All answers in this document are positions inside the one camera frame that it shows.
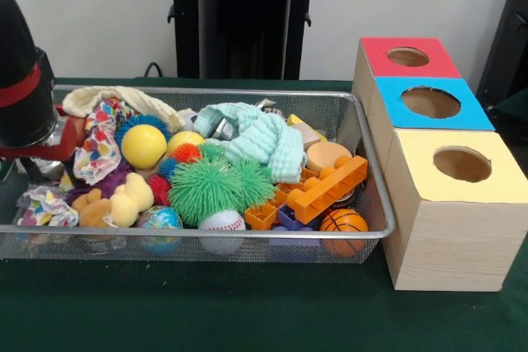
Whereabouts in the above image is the mint green cloth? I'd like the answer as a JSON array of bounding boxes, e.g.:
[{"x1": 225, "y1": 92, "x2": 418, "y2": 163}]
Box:
[{"x1": 193, "y1": 102, "x2": 309, "y2": 184}]

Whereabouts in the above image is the colourful dotted cloth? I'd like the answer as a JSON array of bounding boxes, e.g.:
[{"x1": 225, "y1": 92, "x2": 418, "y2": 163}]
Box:
[{"x1": 72, "y1": 98, "x2": 135, "y2": 186}]

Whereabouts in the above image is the wooden box with three holes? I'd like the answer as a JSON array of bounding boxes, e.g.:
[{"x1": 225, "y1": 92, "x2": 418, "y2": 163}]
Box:
[{"x1": 352, "y1": 36, "x2": 528, "y2": 292}]

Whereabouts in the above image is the orange mini basketball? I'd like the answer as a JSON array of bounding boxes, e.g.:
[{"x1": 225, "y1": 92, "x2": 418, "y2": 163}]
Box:
[{"x1": 319, "y1": 207, "x2": 370, "y2": 255}]

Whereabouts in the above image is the globe print ball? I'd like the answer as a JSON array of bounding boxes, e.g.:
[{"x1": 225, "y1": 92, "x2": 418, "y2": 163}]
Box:
[{"x1": 135, "y1": 205, "x2": 183, "y2": 254}]

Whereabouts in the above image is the yellow plush duck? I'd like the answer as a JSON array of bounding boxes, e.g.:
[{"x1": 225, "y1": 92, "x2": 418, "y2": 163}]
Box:
[{"x1": 107, "y1": 172, "x2": 155, "y2": 228}]

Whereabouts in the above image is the orange toy brick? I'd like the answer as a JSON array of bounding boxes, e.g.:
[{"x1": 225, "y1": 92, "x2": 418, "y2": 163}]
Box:
[{"x1": 285, "y1": 155, "x2": 368, "y2": 224}]

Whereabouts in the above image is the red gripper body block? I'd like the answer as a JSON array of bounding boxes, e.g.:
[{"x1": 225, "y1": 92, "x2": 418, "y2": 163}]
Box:
[{"x1": 0, "y1": 115, "x2": 90, "y2": 162}]

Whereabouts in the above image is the black cable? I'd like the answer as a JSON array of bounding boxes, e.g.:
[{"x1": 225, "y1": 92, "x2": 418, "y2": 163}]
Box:
[{"x1": 143, "y1": 61, "x2": 167, "y2": 78}]

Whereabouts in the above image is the black chair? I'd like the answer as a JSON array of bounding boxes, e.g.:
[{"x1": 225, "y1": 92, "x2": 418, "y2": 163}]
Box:
[{"x1": 476, "y1": 0, "x2": 528, "y2": 110}]

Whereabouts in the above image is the large yellow ball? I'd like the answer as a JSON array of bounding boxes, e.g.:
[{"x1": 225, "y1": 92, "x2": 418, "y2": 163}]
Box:
[{"x1": 120, "y1": 124, "x2": 168, "y2": 171}]

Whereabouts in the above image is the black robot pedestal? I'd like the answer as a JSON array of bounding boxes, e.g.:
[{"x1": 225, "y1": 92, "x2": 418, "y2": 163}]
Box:
[{"x1": 158, "y1": 0, "x2": 333, "y2": 80}]

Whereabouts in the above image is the wire mesh bin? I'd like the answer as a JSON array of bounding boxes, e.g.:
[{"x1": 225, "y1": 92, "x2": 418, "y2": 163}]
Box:
[{"x1": 0, "y1": 84, "x2": 398, "y2": 265}]

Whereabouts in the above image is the white baseball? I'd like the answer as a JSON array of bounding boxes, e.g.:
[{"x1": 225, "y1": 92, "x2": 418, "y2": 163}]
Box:
[{"x1": 197, "y1": 209, "x2": 248, "y2": 255}]

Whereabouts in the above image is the green spiky ball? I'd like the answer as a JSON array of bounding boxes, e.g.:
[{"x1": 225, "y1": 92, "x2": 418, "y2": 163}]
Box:
[{"x1": 167, "y1": 143, "x2": 244, "y2": 228}]

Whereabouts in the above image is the dark green table cloth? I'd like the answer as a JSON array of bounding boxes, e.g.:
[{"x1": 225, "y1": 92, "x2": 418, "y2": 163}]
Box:
[
  {"x1": 0, "y1": 76, "x2": 528, "y2": 352},
  {"x1": 493, "y1": 87, "x2": 528, "y2": 133}
]

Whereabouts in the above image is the cream cloth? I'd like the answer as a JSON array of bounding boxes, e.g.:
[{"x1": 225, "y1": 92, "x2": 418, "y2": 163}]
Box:
[{"x1": 61, "y1": 86, "x2": 186, "y2": 130}]

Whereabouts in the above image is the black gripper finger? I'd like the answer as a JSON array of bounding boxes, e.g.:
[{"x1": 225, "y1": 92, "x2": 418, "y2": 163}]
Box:
[
  {"x1": 61, "y1": 157, "x2": 78, "y2": 186},
  {"x1": 20, "y1": 157, "x2": 42, "y2": 183}
]

